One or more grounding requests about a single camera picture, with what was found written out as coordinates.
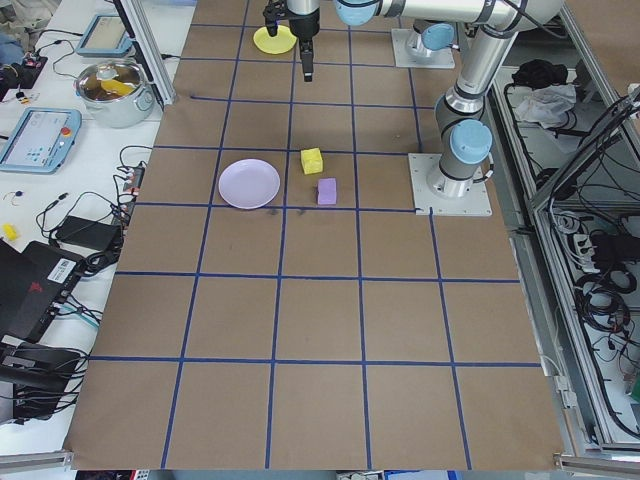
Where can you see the yellow foam block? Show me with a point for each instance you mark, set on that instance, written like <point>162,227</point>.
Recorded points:
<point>312,161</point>

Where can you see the purple foam block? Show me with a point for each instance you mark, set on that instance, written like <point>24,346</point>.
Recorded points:
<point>327,191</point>

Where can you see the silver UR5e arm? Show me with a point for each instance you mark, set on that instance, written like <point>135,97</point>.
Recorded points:
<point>472,75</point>
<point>435,37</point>

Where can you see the yellow plate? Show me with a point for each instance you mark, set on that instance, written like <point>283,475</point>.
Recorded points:
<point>275,46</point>

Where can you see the purple plate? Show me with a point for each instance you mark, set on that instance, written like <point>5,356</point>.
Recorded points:
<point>249,184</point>

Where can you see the yellow plastic item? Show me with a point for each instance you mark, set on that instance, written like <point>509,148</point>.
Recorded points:
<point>117,87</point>

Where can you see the silver cooking pot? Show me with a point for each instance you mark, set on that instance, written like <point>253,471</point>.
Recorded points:
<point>120,112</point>

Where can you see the blue teach pendant tablet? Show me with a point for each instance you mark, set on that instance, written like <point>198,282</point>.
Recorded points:
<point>40,140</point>
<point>102,35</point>

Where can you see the glass pot lid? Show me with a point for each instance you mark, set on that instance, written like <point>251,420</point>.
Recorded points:
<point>100,75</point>

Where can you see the black power strip red plugs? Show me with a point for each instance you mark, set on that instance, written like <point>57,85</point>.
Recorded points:
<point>134,181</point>

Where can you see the black cloth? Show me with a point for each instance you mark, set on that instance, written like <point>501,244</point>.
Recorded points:
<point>540,72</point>

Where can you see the white cloth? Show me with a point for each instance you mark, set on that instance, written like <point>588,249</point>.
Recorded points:
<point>547,107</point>

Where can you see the red black circuit board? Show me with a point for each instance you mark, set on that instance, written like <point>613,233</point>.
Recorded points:
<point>32,62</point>

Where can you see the black power brick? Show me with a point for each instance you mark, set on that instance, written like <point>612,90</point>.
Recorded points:
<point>87,232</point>

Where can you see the small black yellow gadget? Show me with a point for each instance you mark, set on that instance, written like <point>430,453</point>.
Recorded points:
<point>20,95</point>

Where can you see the blue fabric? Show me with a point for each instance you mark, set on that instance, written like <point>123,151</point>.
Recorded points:
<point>7,47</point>

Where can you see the white power strip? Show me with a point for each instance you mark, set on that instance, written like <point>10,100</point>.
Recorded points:
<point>582,250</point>

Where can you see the small yellow item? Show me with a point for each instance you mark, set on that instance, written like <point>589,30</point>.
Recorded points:
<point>10,231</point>

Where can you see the black box device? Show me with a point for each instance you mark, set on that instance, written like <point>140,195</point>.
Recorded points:
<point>607,247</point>

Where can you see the black laptop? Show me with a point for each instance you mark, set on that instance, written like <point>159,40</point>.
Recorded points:
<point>30,285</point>

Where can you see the black docking device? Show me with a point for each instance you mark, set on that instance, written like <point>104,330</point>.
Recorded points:
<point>35,370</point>

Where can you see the aluminium profile bar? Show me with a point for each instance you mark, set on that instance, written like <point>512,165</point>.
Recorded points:
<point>35,459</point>
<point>600,461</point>

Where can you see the aluminium profile post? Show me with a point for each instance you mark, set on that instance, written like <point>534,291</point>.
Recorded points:
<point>148,55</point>

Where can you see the V-shaped metal bar frame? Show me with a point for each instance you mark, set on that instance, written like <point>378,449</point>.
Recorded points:
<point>531,280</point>

